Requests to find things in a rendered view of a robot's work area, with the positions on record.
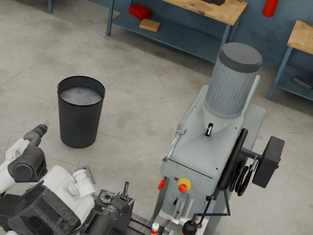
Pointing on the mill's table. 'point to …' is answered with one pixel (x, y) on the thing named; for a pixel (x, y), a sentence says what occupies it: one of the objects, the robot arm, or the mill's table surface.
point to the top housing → (202, 149)
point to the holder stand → (125, 218)
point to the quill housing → (169, 199)
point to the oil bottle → (154, 229)
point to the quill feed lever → (206, 209)
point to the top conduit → (232, 160)
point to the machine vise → (173, 228)
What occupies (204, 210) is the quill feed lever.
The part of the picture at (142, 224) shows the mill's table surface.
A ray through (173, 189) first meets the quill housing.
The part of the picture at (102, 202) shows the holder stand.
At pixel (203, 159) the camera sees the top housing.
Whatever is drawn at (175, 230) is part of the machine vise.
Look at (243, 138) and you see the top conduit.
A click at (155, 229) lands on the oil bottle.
